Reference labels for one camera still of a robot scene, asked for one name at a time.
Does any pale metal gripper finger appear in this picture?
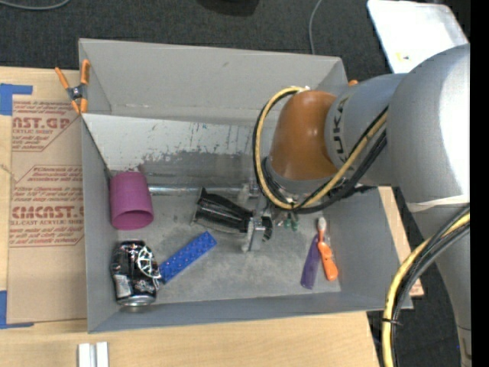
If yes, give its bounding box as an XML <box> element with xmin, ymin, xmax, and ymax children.
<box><xmin>241</xmin><ymin>219</ymin><xmax>269</xmax><ymax>253</ymax></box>

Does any grey metal bin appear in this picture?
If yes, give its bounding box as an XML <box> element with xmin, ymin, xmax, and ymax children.
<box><xmin>78</xmin><ymin>38</ymin><xmax>416</xmax><ymax>334</ymax></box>

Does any blue flat studded block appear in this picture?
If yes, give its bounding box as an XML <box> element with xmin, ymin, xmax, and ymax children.
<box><xmin>157</xmin><ymin>230</ymin><xmax>219</xmax><ymax>284</ymax></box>

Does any orange toothbrush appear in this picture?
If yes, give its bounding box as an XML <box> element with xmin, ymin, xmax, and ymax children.
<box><xmin>316</xmin><ymin>216</ymin><xmax>340</xmax><ymax>282</ymax></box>

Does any grey metal rod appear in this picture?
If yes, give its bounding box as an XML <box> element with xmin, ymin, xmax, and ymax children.
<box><xmin>147</xmin><ymin>181</ymin><xmax>261</xmax><ymax>200</ymax></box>

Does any black drink can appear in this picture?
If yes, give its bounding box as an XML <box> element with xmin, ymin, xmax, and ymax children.
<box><xmin>109</xmin><ymin>239</ymin><xmax>164</xmax><ymax>309</ymax></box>

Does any purple plastic cup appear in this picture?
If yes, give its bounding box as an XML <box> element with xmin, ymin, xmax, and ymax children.
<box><xmin>108</xmin><ymin>171</ymin><xmax>155</xmax><ymax>232</ymax></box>

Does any brown cardboard board red print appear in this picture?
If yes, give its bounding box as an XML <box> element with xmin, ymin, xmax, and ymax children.
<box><xmin>0</xmin><ymin>66</ymin><xmax>425</xmax><ymax>326</ymax></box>

